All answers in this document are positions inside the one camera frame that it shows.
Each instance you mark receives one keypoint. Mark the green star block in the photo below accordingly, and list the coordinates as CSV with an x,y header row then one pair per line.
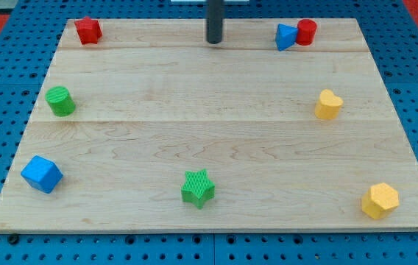
x,y
198,188

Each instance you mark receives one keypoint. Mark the blue triangle block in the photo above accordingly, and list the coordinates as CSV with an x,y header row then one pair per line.
x,y
285,36

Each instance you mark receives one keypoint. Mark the red star block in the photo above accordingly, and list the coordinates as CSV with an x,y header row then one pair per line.
x,y
88,30

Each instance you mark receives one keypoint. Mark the light wooden board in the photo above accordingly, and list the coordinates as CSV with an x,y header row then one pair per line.
x,y
154,100

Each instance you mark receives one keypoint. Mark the yellow heart block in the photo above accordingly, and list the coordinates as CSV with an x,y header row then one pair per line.
x,y
328,105

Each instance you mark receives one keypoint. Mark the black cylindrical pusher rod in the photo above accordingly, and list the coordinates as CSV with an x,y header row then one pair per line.
x,y
214,21

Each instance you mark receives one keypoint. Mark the red cylinder block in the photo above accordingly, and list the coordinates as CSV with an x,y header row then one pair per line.
x,y
306,32

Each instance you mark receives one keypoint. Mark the green cylinder block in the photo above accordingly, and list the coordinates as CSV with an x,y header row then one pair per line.
x,y
59,100

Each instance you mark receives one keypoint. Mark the blue cube block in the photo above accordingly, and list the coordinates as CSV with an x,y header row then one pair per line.
x,y
42,174

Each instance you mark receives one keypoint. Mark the yellow hexagon block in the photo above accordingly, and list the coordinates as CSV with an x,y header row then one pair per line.
x,y
380,200

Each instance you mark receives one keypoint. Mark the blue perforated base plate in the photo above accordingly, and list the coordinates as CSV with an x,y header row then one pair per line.
x,y
27,45

